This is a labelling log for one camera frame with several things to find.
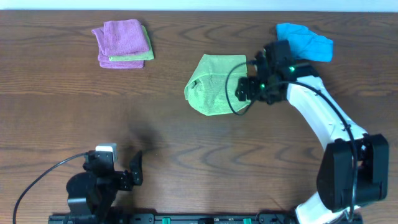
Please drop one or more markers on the light green microfiber cloth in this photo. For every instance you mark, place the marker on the light green microfiber cloth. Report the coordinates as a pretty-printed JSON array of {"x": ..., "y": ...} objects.
[{"x": 211, "y": 88}]

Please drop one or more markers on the folded purple cloth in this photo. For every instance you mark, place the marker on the folded purple cloth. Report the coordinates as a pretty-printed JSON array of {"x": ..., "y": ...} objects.
[
  {"x": 124, "y": 37},
  {"x": 104, "y": 61}
]

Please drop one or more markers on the bottom folded purple cloth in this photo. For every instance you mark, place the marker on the bottom folded purple cloth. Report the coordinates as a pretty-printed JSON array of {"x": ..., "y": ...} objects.
[{"x": 104, "y": 61}]

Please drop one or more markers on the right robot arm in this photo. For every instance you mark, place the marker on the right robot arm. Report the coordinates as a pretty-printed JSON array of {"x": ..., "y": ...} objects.
[{"x": 355, "y": 165}]

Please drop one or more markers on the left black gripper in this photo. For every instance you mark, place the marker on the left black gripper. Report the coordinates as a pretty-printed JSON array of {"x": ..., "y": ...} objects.
[{"x": 129, "y": 180}]

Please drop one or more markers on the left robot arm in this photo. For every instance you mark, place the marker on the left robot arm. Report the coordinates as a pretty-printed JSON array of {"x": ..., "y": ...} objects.
[{"x": 92, "y": 192}]

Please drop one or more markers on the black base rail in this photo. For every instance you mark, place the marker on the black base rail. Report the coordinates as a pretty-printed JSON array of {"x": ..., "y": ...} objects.
[{"x": 148, "y": 218}]

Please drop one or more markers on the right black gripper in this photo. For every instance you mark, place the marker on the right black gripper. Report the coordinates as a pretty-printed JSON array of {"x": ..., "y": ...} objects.
[{"x": 247, "y": 84}]

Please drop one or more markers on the folded green cloth in stack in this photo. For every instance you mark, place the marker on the folded green cloth in stack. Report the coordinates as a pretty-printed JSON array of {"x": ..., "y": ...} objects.
[{"x": 148, "y": 55}]

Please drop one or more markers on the blue crumpled cloth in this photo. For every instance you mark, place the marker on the blue crumpled cloth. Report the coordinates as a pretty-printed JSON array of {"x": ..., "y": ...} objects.
[{"x": 305, "y": 44}]

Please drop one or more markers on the top folded purple cloth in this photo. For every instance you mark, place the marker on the top folded purple cloth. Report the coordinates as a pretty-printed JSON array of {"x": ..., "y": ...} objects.
[{"x": 124, "y": 37}]

